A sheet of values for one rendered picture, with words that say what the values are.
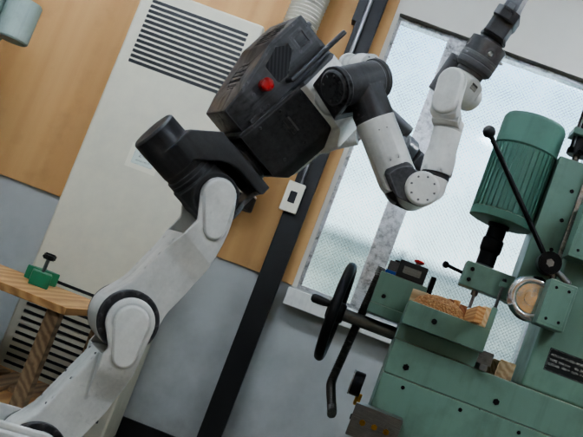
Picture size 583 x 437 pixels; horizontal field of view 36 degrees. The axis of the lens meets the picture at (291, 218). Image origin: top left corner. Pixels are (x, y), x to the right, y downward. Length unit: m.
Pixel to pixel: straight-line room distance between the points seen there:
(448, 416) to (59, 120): 2.38
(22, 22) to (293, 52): 1.81
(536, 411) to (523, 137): 0.73
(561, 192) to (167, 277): 1.09
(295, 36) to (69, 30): 2.14
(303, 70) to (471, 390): 0.89
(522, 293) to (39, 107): 2.43
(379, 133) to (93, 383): 0.84
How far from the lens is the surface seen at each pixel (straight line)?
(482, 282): 2.48
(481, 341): 2.24
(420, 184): 1.96
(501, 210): 2.45
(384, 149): 1.98
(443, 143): 2.02
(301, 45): 2.13
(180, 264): 2.07
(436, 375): 2.28
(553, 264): 2.38
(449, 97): 2.02
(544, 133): 2.51
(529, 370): 2.42
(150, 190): 3.61
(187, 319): 3.85
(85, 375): 2.07
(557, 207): 2.50
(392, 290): 2.46
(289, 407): 3.84
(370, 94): 2.00
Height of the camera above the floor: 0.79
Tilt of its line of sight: 5 degrees up
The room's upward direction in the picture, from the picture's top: 21 degrees clockwise
